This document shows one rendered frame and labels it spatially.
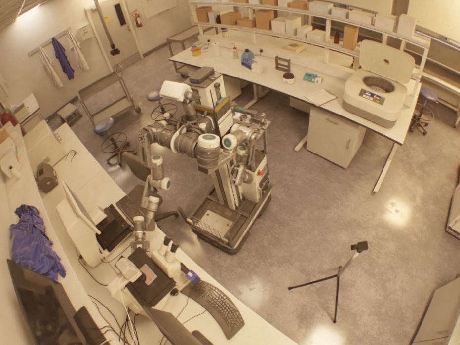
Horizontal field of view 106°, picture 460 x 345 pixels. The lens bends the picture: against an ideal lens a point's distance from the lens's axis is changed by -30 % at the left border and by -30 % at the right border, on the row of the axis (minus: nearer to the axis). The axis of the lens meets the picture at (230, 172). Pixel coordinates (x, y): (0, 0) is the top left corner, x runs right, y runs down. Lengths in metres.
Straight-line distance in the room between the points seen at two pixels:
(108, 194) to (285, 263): 1.88
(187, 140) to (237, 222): 1.22
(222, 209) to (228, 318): 1.20
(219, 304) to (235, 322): 0.16
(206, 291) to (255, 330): 0.42
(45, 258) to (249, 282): 1.81
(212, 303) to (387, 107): 2.21
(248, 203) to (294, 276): 0.87
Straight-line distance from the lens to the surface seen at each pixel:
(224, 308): 1.71
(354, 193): 3.11
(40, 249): 1.77
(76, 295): 1.58
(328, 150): 3.16
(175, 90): 1.39
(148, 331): 1.87
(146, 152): 1.67
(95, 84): 4.93
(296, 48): 3.80
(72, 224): 1.83
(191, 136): 1.47
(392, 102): 2.55
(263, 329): 1.69
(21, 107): 5.52
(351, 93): 2.57
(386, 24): 2.79
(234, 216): 2.44
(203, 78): 1.54
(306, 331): 2.47
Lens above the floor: 2.44
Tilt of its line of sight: 50 degrees down
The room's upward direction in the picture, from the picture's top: 12 degrees counter-clockwise
